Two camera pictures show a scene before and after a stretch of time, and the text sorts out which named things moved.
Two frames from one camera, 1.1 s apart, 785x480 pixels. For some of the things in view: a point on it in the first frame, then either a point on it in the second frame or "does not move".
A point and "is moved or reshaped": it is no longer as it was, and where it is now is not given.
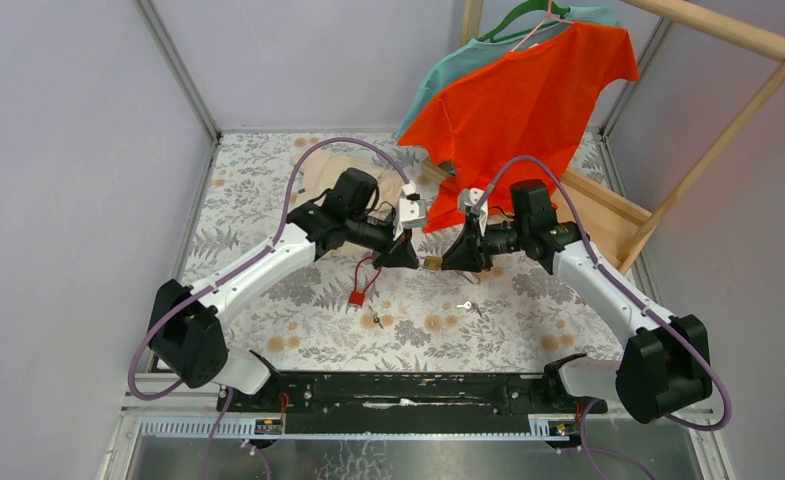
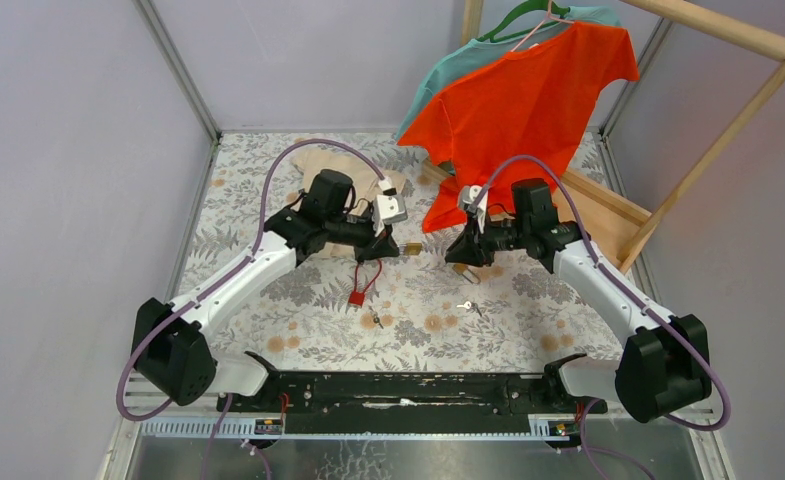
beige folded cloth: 318,174 does not move
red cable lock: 357,297 does not move
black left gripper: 399,255 -> 382,246
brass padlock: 433,263 is moved or reshaped
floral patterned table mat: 385,286 does not move
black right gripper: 470,253 does not move
